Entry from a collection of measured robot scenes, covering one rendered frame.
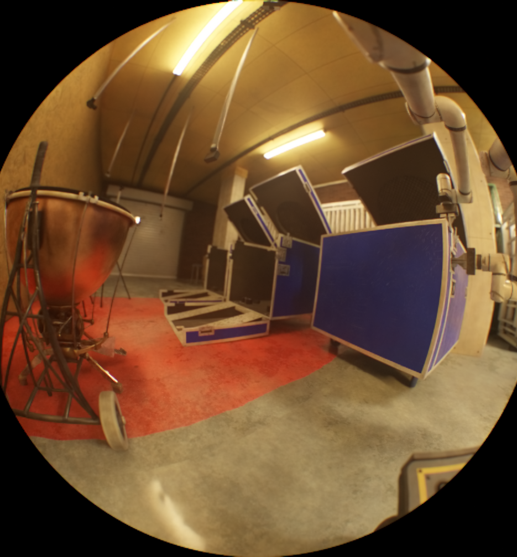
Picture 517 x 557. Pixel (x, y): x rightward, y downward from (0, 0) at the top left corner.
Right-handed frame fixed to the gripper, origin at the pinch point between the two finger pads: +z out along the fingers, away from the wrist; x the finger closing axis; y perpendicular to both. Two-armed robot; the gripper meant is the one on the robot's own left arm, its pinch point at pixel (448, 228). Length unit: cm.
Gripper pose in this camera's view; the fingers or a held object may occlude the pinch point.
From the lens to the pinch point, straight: 116.2
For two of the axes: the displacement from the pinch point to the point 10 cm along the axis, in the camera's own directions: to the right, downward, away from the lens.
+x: -3.6, -0.7, 9.3
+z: -2.7, 9.6, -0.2
